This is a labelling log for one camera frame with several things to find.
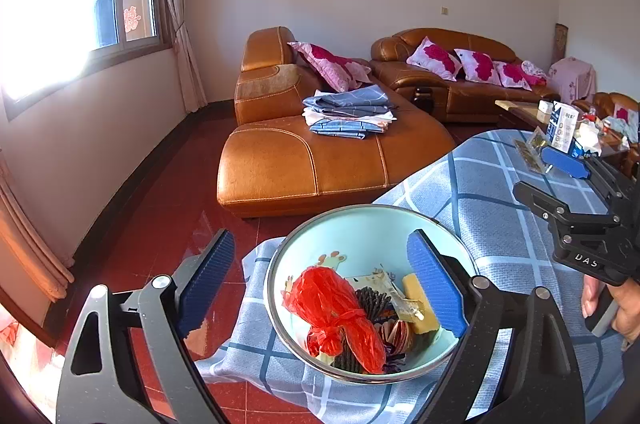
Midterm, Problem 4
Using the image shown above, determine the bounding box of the wooden coffee table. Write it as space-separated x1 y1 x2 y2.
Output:
495 99 640 177

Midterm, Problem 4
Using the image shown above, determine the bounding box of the open blue carton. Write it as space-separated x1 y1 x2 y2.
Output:
570 124 601 160

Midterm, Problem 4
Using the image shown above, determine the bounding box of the small white yellow packet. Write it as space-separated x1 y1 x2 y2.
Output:
392 294 426 320

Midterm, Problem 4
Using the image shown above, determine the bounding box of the person's right hand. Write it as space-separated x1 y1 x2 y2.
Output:
581 276 640 335

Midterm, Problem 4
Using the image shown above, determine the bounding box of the red paper window decoration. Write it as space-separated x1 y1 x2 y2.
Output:
122 6 142 34

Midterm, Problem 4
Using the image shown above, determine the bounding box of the brown leather three-seat sofa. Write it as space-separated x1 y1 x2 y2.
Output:
370 28 561 124

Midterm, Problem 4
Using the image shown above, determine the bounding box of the light blue garment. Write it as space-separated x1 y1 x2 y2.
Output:
602 104 640 137

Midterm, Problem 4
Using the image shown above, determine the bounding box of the pink floral rolled cushion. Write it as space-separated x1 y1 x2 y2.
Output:
520 60 548 86

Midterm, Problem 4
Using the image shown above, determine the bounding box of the folded blue plaid bedding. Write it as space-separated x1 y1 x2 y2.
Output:
301 85 398 141

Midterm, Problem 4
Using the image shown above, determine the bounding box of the blue plaid tablecloth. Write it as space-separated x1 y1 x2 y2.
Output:
195 129 640 424

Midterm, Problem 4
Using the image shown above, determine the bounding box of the gold patterned flat packet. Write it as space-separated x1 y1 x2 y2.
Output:
515 139 543 175

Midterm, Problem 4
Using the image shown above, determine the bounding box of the tall white blue carton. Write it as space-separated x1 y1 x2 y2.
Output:
547 101 580 153

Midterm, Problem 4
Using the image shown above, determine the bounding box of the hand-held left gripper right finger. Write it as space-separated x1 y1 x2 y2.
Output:
406 229 586 424

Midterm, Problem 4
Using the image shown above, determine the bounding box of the light blue cartoon bin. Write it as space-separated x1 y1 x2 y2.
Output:
265 204 478 385

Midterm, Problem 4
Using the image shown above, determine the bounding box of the beige curtain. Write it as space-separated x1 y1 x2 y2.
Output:
0 154 76 302
162 0 208 115

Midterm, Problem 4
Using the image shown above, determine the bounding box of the pink cloth covered furniture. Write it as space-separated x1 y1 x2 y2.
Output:
548 57 597 105

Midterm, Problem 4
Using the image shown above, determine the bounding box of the long pink floral pillow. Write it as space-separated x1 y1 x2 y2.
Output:
287 41 373 93

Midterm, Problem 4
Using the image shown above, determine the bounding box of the tall patterned column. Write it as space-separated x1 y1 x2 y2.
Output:
554 23 569 65

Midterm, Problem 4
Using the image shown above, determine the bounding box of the red pleated paper wrapper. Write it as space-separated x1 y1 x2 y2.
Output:
375 319 416 355

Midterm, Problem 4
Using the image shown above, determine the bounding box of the brown leather armchair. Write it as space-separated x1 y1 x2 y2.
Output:
572 92 640 140

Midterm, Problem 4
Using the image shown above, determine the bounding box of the yellow sponge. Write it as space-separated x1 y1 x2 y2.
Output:
402 274 441 335

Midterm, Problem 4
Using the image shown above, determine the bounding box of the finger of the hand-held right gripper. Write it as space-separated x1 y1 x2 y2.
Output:
541 146 640 205
513 181 573 225

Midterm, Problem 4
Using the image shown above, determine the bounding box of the brown leather chaise sofa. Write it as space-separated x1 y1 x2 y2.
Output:
216 26 456 219

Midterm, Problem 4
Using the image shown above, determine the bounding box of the red plastic bag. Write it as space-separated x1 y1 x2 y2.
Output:
282 266 387 375

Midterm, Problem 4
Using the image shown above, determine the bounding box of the pink floral square pillow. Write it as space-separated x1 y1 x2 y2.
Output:
454 49 503 85
406 36 463 81
492 60 533 91

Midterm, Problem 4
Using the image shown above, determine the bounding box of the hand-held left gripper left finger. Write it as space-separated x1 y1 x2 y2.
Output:
56 228 236 424

